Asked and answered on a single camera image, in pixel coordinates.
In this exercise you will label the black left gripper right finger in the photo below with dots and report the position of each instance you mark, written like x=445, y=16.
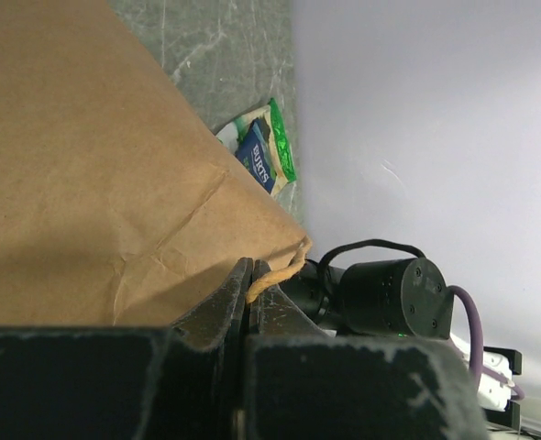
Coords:
x=304, y=382

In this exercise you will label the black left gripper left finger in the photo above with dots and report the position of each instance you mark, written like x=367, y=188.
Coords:
x=177, y=381

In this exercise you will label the brown paper bag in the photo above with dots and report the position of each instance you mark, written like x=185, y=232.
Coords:
x=117, y=204

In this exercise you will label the green Chuba chips bag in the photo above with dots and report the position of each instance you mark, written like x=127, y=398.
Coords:
x=274, y=132

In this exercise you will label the blue Burts chips bag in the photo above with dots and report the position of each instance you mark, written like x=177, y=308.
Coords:
x=254, y=154

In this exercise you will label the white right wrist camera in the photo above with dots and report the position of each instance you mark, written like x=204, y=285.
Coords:
x=500, y=369

